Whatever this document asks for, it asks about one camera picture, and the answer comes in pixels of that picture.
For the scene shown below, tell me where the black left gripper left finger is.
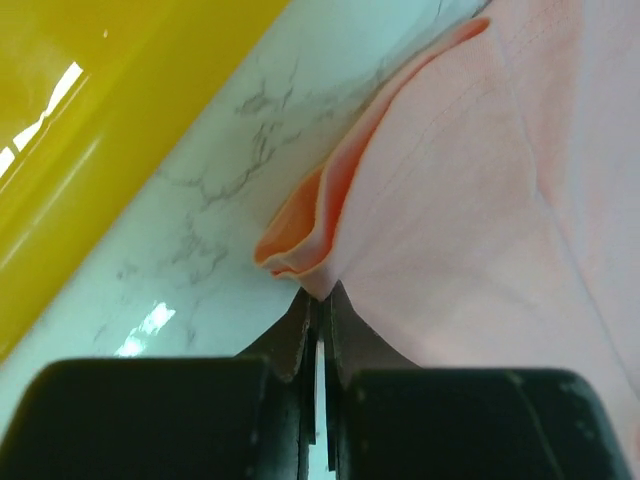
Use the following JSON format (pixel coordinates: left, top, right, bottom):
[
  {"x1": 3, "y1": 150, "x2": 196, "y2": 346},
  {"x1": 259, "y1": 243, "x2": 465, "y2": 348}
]
[{"x1": 1, "y1": 292, "x2": 316, "y2": 479}]

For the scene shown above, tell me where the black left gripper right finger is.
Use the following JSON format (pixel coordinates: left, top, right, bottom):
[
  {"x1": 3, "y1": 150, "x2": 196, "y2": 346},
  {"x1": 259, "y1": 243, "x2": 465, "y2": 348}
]
[{"x1": 319, "y1": 285, "x2": 632, "y2": 479}]

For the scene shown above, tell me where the pink t shirt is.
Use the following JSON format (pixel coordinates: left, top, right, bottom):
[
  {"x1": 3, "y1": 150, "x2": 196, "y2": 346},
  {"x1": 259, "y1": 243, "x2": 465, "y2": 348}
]
[{"x1": 254, "y1": 1, "x2": 639, "y2": 471}]

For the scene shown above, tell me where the yellow plastic tray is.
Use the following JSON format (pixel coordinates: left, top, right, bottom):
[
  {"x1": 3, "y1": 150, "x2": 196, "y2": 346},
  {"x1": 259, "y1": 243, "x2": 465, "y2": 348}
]
[{"x1": 1, "y1": 1, "x2": 285, "y2": 355}]

